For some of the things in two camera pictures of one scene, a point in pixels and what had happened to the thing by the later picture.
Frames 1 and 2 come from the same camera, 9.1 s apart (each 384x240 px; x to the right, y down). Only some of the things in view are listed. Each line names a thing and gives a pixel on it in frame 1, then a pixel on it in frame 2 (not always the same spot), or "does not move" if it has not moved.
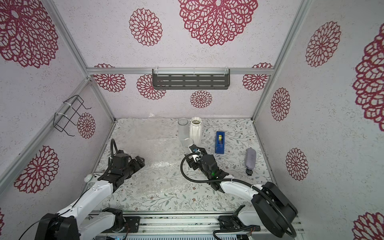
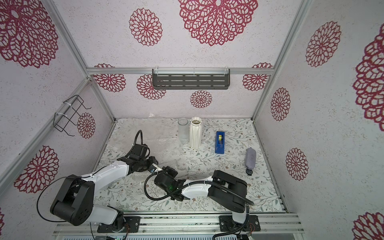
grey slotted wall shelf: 190,78 does not move
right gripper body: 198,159 to 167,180
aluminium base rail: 190,223 does not move
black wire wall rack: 61,120 does not move
